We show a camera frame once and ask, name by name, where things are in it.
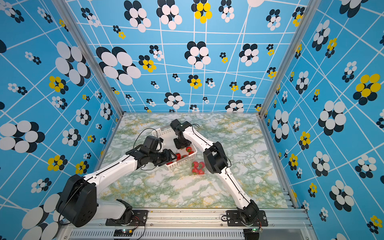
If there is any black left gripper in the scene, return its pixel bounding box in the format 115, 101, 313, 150
150, 148, 179, 166

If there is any white perforated plastic basket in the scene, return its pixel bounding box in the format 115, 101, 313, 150
151, 127, 197, 170

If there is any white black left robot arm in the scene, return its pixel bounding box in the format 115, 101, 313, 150
56, 146, 177, 228

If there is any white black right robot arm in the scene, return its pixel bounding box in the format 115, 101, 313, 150
170, 119, 260, 226

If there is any small green circuit board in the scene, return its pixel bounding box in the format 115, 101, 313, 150
114, 229, 134, 237

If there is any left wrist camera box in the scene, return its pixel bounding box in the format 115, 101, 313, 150
142, 136, 164, 152

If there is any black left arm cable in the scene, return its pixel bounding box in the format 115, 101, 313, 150
56, 127, 169, 226

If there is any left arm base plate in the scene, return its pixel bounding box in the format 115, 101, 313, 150
106, 210, 149, 227

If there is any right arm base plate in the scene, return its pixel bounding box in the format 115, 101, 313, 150
221, 210, 269, 228

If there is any aluminium front rail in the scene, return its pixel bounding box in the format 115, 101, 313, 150
57, 208, 317, 240

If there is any aluminium corner post left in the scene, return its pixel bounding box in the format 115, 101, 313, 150
53, 1, 124, 118

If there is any aluminium corner post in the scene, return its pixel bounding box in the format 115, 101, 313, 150
259, 0, 321, 119
53, 1, 124, 118

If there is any aluminium corner post right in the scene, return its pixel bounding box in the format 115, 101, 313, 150
259, 0, 321, 119

